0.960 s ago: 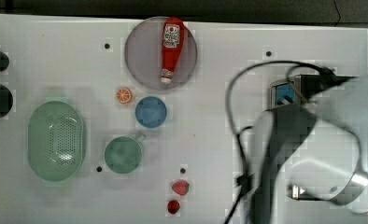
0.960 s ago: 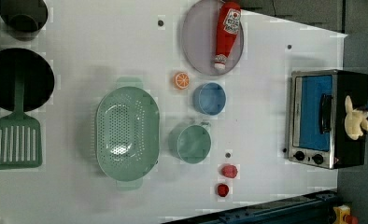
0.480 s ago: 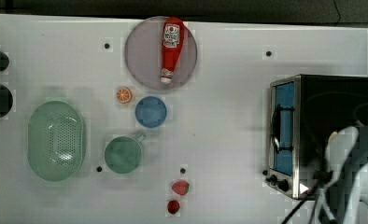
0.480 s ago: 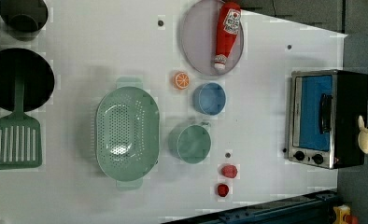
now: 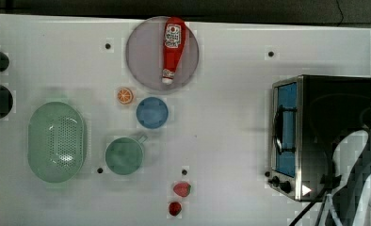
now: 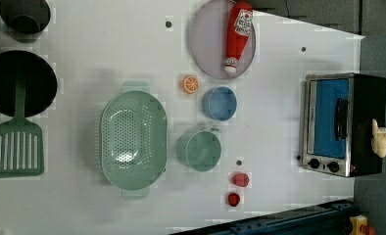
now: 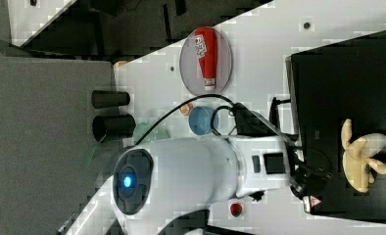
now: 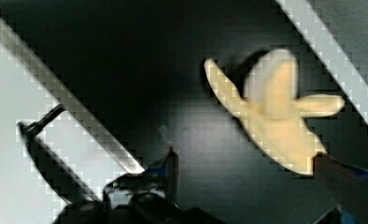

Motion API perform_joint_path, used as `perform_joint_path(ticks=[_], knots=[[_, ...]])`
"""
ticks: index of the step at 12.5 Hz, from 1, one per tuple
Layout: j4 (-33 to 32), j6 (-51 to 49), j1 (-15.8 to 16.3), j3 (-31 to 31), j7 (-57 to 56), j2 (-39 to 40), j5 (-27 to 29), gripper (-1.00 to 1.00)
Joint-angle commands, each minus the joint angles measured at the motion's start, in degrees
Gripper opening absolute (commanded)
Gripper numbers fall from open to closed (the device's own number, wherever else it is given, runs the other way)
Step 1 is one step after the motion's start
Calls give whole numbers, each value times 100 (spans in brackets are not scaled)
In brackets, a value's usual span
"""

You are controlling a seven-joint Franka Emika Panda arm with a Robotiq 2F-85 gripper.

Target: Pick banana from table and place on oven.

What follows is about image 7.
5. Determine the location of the blue cup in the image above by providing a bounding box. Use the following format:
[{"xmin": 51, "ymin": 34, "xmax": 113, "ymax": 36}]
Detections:
[{"xmin": 188, "ymin": 106, "xmax": 218, "ymax": 135}]

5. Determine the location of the green spatula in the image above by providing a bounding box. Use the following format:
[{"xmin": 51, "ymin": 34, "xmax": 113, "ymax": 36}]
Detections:
[{"xmin": 83, "ymin": 145, "xmax": 98, "ymax": 167}]

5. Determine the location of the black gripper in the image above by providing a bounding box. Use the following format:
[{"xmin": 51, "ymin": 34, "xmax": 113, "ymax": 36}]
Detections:
[{"xmin": 287, "ymin": 148, "xmax": 332, "ymax": 200}]

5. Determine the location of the small red strawberry toy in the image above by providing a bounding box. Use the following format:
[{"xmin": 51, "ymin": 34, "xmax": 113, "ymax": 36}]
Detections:
[{"xmin": 229, "ymin": 203, "xmax": 243, "ymax": 217}]

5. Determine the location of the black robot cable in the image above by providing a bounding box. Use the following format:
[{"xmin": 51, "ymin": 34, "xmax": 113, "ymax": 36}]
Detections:
[{"xmin": 133, "ymin": 93, "xmax": 313, "ymax": 170}]

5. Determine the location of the black cylinder cup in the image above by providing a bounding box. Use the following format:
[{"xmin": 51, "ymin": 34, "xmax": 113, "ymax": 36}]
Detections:
[
  {"xmin": 92, "ymin": 114, "xmax": 136, "ymax": 143},
  {"xmin": 91, "ymin": 90, "xmax": 130, "ymax": 109}
]

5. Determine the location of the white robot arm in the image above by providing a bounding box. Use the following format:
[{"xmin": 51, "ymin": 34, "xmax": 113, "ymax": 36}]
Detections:
[{"xmin": 61, "ymin": 136, "xmax": 330, "ymax": 235}]

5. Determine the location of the orange slice toy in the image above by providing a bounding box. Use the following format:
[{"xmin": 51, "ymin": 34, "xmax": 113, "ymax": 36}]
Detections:
[{"xmin": 179, "ymin": 103, "xmax": 193, "ymax": 116}]

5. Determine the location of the grey round plate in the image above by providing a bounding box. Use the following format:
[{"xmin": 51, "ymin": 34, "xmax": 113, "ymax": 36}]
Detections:
[{"xmin": 179, "ymin": 26, "xmax": 232, "ymax": 95}]

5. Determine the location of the peeled toy banana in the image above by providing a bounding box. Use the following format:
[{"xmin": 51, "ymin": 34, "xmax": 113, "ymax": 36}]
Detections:
[{"xmin": 341, "ymin": 118, "xmax": 386, "ymax": 193}]

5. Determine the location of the red ketchup bottle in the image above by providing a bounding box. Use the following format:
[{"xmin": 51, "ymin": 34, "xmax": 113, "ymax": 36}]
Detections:
[{"xmin": 194, "ymin": 26, "xmax": 218, "ymax": 91}]

